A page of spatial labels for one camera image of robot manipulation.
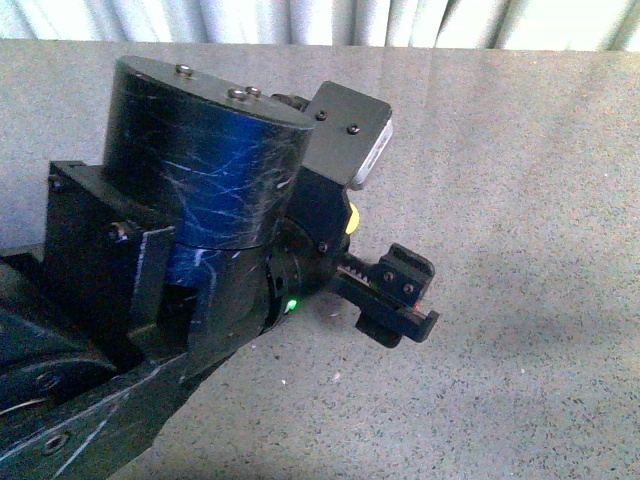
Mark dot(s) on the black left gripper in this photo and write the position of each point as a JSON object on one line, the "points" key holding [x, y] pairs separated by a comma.
{"points": [[311, 254]]}

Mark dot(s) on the yellow mushroom push button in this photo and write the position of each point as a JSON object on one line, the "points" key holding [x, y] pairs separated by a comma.
{"points": [[354, 220]]}

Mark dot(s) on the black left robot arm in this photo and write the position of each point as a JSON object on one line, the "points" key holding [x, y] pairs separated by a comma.
{"points": [[215, 210]]}

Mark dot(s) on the grey pleated curtain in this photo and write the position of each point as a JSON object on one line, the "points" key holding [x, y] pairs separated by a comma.
{"points": [[458, 24]]}

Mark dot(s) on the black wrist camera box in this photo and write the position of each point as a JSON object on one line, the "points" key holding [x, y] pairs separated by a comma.
{"points": [[352, 130]]}

